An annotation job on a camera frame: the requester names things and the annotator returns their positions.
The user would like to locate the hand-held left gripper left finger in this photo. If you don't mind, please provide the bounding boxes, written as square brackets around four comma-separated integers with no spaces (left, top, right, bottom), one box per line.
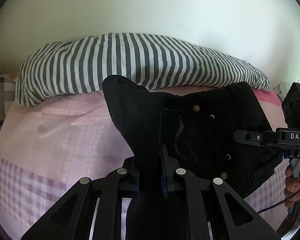
[21,155,140,240]

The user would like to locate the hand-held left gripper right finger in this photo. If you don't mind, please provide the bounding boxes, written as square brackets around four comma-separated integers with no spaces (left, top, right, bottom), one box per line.
[160,144,282,240]

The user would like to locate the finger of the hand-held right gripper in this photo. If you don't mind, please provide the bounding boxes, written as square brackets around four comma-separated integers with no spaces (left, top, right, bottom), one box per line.
[233,129,277,147]

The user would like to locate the black pants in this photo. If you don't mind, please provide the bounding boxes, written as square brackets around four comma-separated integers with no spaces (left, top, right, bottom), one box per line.
[102,74,283,240]

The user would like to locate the person's right hand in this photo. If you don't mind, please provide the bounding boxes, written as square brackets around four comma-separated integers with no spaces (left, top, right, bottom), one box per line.
[284,166,300,208]

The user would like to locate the pink and purple plaid bedsheet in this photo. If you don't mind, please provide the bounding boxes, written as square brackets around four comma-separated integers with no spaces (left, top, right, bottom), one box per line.
[0,84,290,240]

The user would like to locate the grey white striped pillow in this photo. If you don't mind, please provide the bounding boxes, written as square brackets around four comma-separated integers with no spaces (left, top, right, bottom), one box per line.
[15,32,274,107]

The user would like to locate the black cable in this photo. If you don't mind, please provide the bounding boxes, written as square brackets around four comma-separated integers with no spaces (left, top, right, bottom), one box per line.
[259,180,300,214]

